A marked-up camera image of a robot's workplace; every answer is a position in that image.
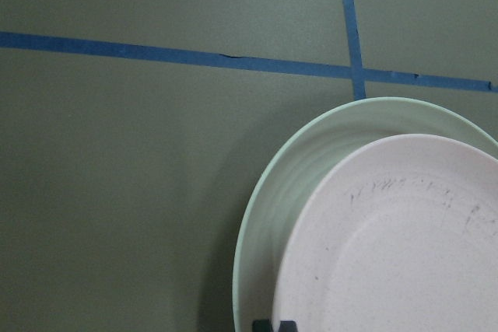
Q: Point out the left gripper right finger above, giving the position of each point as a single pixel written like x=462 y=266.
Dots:
x=287 y=326

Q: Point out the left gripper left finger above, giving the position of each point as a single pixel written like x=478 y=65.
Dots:
x=261 y=326

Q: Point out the pink plate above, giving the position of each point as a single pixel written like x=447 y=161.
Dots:
x=399 y=236

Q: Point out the cream plate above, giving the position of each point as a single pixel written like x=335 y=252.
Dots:
x=298 y=167

